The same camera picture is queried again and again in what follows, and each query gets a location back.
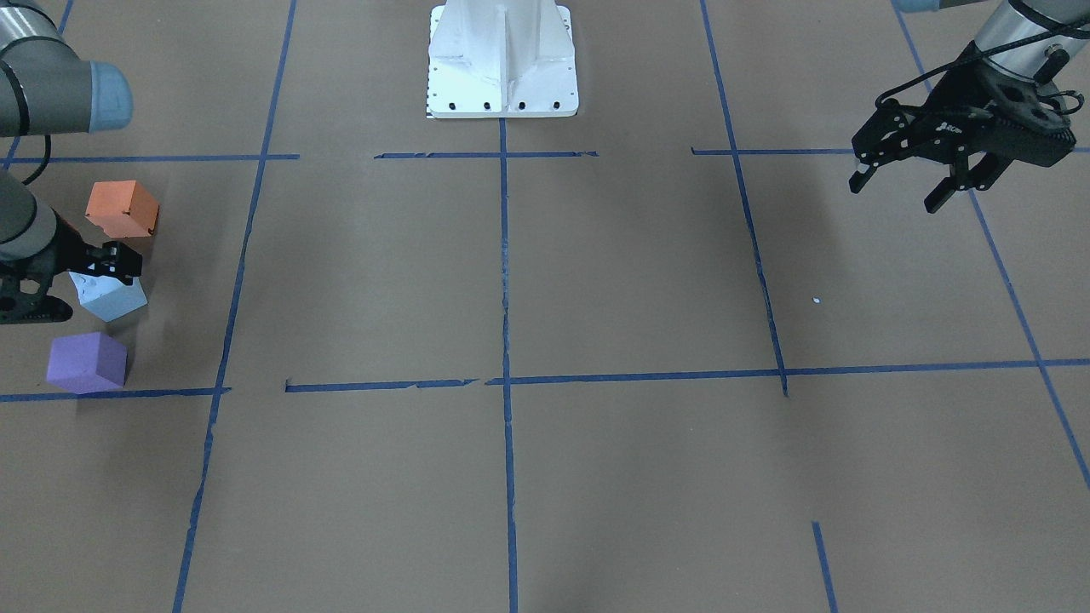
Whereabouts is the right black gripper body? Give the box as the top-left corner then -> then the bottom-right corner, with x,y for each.
34,213 -> 106,295

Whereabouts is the purple block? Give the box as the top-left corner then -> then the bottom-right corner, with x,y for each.
44,330 -> 128,395

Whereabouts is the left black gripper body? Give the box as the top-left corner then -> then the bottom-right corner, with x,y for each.
852,47 -> 1077,167

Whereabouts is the orange block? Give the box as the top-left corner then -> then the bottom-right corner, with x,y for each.
85,180 -> 160,239

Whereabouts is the black camera cable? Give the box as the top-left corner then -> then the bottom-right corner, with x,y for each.
875,17 -> 1090,116

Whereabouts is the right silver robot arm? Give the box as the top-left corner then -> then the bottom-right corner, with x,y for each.
3,1 -> 141,303

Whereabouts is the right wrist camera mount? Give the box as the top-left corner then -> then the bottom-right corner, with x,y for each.
1,259 -> 73,325

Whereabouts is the light blue foam block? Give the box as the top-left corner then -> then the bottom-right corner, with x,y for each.
69,272 -> 148,323

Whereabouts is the white camera pole base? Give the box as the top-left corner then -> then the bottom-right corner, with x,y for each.
426,1 -> 580,119

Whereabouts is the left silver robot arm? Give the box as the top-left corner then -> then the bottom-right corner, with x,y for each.
849,1 -> 1087,213

